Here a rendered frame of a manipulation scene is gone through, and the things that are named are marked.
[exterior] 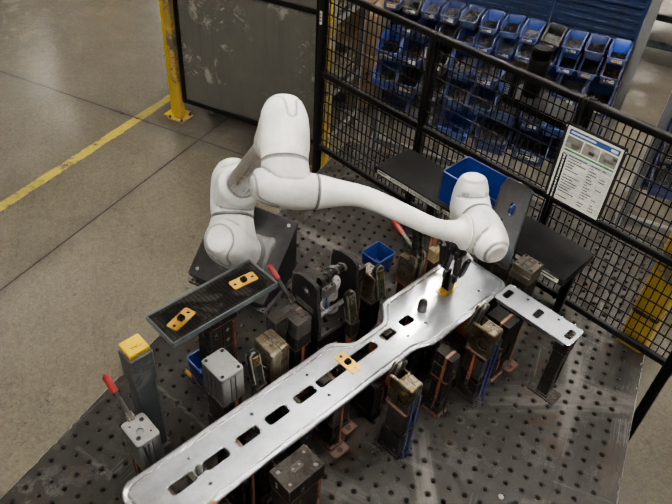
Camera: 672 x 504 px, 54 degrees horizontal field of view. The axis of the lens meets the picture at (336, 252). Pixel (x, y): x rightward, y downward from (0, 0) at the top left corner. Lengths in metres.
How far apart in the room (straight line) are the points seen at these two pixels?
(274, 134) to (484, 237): 0.63
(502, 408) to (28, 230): 2.93
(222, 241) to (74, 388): 1.31
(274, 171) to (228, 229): 0.56
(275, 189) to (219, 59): 2.94
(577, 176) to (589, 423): 0.84
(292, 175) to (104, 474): 1.06
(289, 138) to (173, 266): 2.10
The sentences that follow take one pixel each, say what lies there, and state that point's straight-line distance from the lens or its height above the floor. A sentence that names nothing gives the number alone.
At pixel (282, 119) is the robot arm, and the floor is 1.62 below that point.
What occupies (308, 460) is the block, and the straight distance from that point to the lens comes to 1.75.
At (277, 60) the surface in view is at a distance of 4.38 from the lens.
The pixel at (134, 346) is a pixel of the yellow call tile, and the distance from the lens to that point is 1.84.
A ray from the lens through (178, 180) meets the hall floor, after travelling 4.43.
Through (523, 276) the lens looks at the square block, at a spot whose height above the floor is 1.03.
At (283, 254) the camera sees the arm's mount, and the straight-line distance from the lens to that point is 2.48.
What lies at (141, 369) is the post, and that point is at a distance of 1.87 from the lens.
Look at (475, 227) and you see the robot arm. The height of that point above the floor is 1.43.
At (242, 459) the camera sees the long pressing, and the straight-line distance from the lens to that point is 1.79.
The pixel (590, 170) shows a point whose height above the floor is 1.32.
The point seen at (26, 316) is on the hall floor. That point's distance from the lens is 3.70.
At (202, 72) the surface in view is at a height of 0.42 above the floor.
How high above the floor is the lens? 2.53
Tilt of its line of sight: 41 degrees down
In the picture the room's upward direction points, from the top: 5 degrees clockwise
